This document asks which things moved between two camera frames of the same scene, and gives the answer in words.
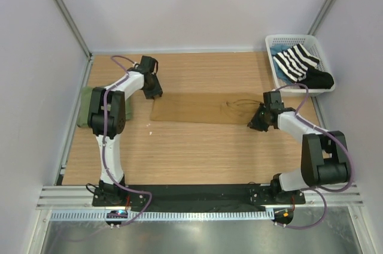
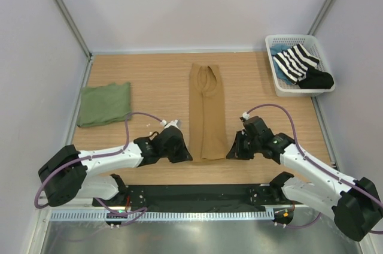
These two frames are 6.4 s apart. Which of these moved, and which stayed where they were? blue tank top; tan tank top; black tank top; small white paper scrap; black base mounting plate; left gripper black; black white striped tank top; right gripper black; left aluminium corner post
Moved: left gripper black; right gripper black; tan tank top
Stayed: small white paper scrap; left aluminium corner post; black base mounting plate; black tank top; blue tank top; black white striped tank top
